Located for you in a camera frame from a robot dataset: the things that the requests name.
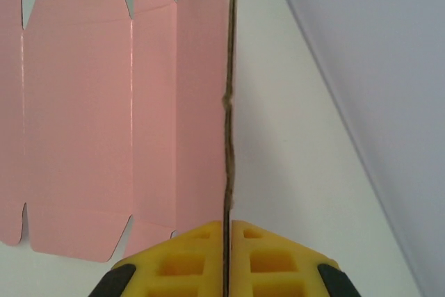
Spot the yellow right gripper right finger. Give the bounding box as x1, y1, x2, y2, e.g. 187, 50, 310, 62
232, 220, 363, 297

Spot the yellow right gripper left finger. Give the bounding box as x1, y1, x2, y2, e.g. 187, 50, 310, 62
88, 220, 223, 297

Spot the pink paper box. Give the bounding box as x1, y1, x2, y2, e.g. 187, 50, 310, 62
0, 0, 240, 297

